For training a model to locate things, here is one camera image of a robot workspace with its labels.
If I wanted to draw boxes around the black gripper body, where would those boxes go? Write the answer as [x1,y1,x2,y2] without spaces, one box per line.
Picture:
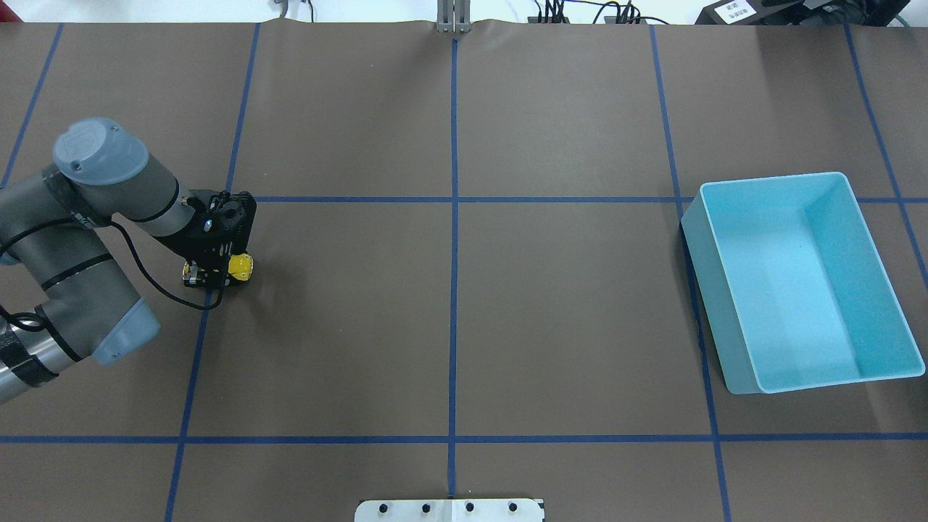
[165,217,218,265]

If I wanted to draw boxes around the yellow beetle toy car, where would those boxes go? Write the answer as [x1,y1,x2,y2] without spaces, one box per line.
[228,252,254,286]

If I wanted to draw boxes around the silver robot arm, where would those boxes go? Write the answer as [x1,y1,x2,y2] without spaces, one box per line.
[2,117,233,403]

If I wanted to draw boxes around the turquoise plastic bin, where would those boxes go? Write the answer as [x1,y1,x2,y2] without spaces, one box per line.
[681,172,926,394]

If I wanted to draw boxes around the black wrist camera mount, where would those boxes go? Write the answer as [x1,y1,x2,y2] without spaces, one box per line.
[193,189,257,270]

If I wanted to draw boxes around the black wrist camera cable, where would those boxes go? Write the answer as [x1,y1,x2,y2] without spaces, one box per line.
[0,220,224,333]

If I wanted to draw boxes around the aluminium frame post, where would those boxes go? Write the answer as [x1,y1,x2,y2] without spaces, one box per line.
[436,0,473,33]

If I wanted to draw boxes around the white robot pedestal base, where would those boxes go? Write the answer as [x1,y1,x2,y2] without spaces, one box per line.
[354,498,546,521]

